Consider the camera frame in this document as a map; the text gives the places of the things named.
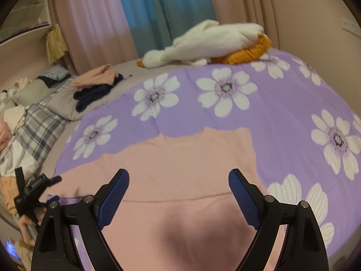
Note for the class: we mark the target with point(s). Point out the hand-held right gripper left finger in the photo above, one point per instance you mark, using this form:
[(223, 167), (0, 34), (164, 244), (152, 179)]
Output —
[(112, 200)]

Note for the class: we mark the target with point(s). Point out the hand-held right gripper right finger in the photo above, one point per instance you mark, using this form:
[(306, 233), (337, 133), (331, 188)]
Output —
[(243, 200)]

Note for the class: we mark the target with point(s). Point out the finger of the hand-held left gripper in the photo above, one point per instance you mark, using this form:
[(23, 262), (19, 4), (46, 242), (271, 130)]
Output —
[(50, 181)]

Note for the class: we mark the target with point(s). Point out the pink knit sweater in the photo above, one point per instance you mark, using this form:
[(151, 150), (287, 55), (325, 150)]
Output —
[(183, 175)]

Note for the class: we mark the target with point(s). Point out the dark navy clothes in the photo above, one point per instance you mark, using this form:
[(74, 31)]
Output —
[(93, 96)]

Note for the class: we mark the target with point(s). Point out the folded pink clothes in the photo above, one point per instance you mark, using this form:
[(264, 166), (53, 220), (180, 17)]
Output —
[(96, 76)]

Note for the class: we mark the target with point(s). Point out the person's left hand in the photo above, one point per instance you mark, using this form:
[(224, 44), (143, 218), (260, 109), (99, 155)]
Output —
[(28, 231)]

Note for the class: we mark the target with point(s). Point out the grey plaid pillow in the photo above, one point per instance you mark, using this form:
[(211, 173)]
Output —
[(39, 129)]

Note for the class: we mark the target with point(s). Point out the phone with lit screen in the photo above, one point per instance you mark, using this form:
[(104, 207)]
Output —
[(11, 249)]

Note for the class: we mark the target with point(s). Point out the purple floral blanket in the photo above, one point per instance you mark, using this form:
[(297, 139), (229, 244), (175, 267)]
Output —
[(268, 113)]

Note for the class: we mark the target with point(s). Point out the beige pleated cloth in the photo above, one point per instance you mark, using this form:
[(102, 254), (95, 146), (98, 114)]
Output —
[(56, 45)]

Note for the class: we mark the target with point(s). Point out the orange garment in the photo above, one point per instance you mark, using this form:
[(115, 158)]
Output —
[(248, 53)]

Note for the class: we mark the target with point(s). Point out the white shelf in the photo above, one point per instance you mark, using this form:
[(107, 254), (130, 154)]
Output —
[(25, 11)]

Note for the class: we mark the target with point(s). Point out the blue curtain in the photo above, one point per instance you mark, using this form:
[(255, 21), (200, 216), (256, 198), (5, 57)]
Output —
[(169, 5)]

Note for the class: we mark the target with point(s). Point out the white wall socket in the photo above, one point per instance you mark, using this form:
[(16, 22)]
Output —
[(349, 24)]

